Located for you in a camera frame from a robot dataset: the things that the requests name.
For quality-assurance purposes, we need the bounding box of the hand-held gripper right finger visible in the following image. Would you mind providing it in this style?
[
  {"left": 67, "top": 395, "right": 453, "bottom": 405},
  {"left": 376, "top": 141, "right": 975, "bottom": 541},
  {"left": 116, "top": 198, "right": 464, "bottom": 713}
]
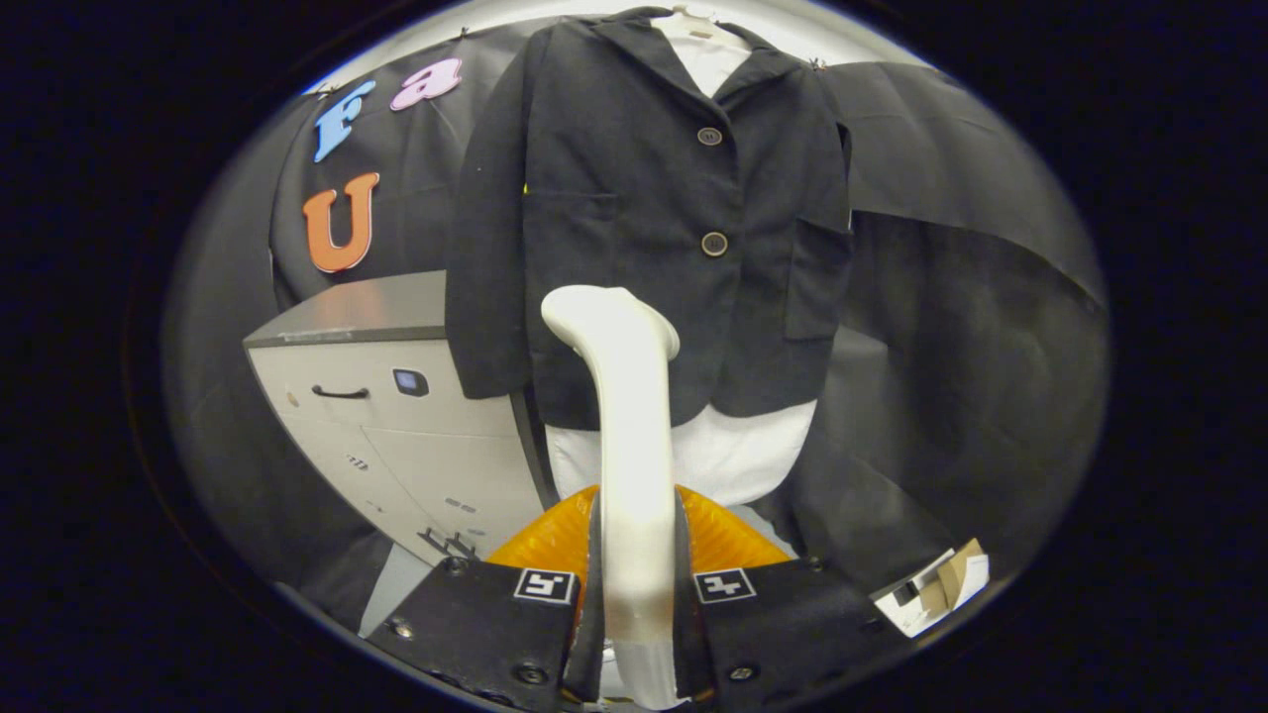
[{"left": 676, "top": 485, "right": 912, "bottom": 712}]

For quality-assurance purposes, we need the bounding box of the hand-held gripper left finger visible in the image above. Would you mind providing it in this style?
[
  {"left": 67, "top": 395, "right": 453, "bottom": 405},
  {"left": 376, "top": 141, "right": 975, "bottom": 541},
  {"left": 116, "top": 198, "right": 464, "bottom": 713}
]
[{"left": 365, "top": 485, "right": 607, "bottom": 713}]

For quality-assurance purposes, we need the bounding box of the white garment steamer with hose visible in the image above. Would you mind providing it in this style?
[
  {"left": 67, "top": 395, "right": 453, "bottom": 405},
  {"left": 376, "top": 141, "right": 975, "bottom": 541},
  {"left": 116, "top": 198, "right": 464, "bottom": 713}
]
[{"left": 541, "top": 285, "right": 685, "bottom": 709}]

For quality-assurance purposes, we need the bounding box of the black button jacket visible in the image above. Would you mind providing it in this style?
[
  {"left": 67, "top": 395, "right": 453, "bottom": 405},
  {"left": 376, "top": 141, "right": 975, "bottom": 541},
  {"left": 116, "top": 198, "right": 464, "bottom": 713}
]
[{"left": 444, "top": 8, "right": 855, "bottom": 432}]

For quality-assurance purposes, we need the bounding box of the white mannequin torso on stand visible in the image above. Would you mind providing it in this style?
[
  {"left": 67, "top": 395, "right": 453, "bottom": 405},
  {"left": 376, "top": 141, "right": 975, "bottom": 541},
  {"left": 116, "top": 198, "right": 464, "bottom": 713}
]
[{"left": 545, "top": 5, "right": 819, "bottom": 508}]

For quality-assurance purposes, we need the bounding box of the white paper sheet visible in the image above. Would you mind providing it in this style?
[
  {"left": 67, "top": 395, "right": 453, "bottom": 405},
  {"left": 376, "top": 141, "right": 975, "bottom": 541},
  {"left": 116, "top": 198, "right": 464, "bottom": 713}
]
[{"left": 872, "top": 550, "right": 992, "bottom": 638}]

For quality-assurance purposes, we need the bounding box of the grey drawer cabinet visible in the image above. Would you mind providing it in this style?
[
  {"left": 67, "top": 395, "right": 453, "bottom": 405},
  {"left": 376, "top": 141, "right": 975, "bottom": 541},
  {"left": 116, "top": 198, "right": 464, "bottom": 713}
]
[{"left": 243, "top": 270, "right": 556, "bottom": 567}]

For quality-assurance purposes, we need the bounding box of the black backdrop cloth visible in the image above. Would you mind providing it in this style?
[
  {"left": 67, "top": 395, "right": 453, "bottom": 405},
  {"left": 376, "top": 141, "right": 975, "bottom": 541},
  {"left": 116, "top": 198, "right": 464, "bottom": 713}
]
[{"left": 163, "top": 20, "right": 1110, "bottom": 635}]

